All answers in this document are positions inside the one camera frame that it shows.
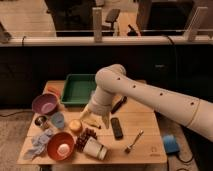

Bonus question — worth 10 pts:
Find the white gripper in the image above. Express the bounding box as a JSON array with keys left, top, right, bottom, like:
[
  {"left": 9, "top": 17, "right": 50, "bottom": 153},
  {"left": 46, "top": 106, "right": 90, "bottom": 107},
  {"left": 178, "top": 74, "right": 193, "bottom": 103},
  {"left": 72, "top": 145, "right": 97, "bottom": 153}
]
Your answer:
[{"left": 80, "top": 96, "right": 111, "bottom": 129}]

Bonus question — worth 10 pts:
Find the dark red grape bunch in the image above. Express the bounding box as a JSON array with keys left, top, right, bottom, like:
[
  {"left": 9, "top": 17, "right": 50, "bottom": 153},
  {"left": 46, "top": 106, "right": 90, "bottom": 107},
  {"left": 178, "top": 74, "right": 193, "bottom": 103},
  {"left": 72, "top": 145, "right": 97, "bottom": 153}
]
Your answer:
[{"left": 75, "top": 128, "right": 97, "bottom": 152}]

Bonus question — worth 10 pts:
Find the white paper cup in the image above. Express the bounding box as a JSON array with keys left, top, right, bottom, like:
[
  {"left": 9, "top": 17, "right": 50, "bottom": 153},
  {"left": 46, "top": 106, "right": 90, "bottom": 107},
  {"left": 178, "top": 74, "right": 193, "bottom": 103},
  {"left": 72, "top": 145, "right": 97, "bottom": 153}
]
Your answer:
[{"left": 83, "top": 137, "right": 108, "bottom": 160}]

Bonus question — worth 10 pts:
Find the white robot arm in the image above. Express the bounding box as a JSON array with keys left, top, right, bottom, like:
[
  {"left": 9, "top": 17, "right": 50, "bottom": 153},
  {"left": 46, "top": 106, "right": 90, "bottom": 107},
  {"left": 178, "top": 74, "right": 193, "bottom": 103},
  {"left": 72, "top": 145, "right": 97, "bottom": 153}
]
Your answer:
[{"left": 82, "top": 64, "right": 213, "bottom": 142}]

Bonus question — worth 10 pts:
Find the yellow round fruit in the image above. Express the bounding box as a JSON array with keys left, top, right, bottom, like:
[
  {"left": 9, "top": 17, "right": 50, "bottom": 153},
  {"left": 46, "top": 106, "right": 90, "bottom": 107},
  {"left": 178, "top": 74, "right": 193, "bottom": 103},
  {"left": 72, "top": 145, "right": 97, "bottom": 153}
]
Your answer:
[{"left": 69, "top": 119, "right": 82, "bottom": 133}]

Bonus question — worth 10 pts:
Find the black remote control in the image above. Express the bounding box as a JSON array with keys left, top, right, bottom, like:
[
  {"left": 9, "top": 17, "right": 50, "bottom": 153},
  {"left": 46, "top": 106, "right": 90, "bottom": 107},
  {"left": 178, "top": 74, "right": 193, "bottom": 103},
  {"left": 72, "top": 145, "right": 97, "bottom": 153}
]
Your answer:
[{"left": 111, "top": 118, "right": 123, "bottom": 140}]

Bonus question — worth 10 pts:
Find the black marker pen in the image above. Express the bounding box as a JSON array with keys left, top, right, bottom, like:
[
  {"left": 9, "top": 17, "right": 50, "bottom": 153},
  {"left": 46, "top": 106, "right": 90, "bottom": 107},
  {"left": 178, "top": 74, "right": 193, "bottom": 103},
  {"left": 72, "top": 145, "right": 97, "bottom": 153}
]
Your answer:
[{"left": 111, "top": 96, "right": 127, "bottom": 114}]

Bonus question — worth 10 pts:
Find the green plastic tray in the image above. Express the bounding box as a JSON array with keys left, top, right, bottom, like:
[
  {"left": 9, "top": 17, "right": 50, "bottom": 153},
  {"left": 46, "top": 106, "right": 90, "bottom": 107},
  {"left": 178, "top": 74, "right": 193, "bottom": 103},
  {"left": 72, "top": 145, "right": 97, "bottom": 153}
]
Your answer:
[{"left": 61, "top": 74, "right": 96, "bottom": 107}]

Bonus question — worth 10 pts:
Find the red plastic bowl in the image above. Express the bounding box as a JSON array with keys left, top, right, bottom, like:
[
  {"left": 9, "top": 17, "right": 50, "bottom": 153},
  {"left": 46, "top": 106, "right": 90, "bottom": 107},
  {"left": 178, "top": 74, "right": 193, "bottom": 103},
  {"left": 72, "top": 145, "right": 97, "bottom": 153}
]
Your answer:
[{"left": 47, "top": 132, "right": 74, "bottom": 161}]

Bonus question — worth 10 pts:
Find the metal fork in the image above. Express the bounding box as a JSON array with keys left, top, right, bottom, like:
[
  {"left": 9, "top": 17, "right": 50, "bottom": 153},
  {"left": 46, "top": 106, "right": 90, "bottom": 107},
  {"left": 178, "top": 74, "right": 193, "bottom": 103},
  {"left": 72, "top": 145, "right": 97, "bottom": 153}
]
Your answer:
[{"left": 124, "top": 130, "right": 144, "bottom": 154}]

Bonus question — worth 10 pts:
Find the white egg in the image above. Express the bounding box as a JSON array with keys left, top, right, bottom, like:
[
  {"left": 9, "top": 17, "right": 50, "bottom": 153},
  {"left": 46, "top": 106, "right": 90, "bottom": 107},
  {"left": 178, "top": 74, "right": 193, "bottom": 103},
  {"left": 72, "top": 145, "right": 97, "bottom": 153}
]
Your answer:
[{"left": 57, "top": 144, "right": 70, "bottom": 156}]

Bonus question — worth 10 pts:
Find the orange carrot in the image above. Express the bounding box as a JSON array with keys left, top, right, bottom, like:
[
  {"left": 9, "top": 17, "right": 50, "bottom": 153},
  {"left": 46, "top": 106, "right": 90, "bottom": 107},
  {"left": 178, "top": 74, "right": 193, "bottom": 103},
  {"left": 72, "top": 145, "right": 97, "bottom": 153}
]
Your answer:
[{"left": 47, "top": 86, "right": 61, "bottom": 98}]

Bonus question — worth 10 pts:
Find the purple plastic bowl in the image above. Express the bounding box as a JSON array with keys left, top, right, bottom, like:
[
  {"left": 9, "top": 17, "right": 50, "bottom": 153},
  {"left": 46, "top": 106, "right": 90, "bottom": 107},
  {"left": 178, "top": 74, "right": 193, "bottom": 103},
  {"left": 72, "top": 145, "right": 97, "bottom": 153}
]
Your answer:
[{"left": 32, "top": 93, "right": 58, "bottom": 115}]

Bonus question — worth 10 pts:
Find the small metal can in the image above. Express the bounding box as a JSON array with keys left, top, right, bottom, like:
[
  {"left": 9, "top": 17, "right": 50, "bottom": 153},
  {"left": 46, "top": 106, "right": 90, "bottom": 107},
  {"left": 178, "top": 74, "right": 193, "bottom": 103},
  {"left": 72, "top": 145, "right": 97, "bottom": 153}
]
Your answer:
[{"left": 34, "top": 116, "right": 49, "bottom": 130}]

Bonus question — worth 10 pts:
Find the light blue cloth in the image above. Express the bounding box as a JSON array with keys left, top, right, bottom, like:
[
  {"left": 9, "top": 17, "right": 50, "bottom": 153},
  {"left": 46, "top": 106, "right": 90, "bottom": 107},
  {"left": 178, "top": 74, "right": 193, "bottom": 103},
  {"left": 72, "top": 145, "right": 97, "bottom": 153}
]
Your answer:
[{"left": 23, "top": 129, "right": 53, "bottom": 160}]

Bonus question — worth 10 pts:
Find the blue floor pedal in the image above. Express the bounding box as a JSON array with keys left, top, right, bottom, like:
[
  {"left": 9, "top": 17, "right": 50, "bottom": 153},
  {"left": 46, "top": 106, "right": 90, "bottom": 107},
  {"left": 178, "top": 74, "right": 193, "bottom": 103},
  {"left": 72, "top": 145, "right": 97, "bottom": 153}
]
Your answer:
[{"left": 163, "top": 135, "right": 180, "bottom": 154}]

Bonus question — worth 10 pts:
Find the black office chair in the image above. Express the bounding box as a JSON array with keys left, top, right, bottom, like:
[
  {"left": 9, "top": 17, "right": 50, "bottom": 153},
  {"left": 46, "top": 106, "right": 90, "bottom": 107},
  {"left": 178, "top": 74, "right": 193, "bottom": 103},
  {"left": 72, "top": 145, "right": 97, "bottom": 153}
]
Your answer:
[{"left": 102, "top": 8, "right": 120, "bottom": 31}]

